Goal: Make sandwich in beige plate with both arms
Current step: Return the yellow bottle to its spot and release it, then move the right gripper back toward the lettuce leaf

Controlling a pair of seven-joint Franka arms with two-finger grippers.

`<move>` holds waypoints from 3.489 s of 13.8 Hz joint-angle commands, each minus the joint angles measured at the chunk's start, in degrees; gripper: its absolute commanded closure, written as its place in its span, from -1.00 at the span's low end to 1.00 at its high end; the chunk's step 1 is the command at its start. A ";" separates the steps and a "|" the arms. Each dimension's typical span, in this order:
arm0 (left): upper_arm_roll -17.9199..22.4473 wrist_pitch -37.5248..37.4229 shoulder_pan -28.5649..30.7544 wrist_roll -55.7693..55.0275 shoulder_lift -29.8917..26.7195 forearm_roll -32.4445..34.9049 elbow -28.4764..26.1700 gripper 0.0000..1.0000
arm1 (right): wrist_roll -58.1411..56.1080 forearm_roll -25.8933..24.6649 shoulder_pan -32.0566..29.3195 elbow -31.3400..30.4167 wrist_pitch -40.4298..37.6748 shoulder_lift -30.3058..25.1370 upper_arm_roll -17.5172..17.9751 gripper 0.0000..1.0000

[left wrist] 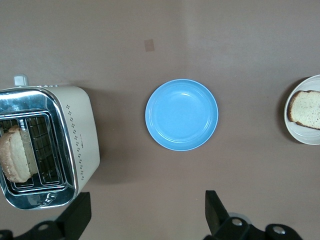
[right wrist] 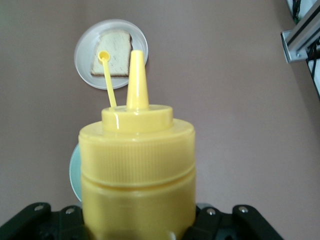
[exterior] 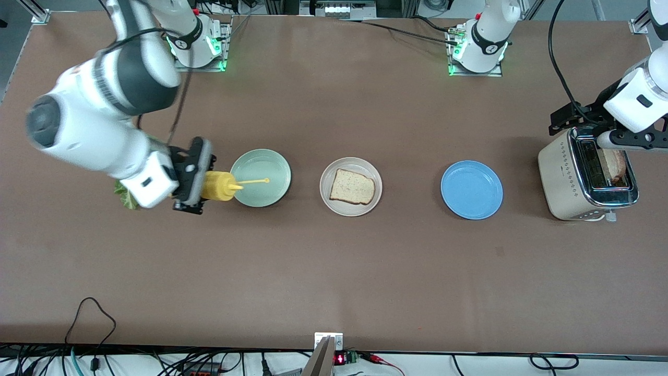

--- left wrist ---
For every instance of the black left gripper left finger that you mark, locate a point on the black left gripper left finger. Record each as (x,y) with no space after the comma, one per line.
(72,220)

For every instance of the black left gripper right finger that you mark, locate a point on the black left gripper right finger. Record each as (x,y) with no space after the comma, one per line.
(217,222)

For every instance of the toasted bread slice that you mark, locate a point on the toasted bread slice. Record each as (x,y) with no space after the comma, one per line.
(305,110)
(15,155)

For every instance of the blue plate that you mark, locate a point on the blue plate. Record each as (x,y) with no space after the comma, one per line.
(181,115)

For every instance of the beige plate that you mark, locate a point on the beige plate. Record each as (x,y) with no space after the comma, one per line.
(305,136)

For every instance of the beige chrome toaster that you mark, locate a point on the beige chrome toaster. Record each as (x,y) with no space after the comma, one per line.
(80,125)

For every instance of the small brown tape patch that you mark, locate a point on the small brown tape patch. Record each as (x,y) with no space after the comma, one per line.
(149,45)

